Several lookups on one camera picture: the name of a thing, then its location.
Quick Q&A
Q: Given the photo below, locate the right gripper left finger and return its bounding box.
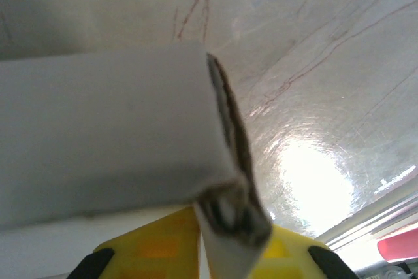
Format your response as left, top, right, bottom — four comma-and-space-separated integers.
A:
67, 208, 202, 279

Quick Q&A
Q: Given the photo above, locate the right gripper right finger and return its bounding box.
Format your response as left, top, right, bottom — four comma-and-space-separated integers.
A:
251, 225, 360, 279

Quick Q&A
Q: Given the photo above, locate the white cardboard mailer box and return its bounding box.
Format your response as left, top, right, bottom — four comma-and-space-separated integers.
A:
0, 42, 274, 279

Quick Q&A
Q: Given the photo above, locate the pink toy microphone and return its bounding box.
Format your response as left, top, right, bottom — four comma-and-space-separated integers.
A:
377, 226, 418, 263

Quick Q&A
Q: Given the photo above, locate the aluminium frame rail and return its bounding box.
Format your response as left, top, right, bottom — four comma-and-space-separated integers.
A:
313, 190, 418, 254

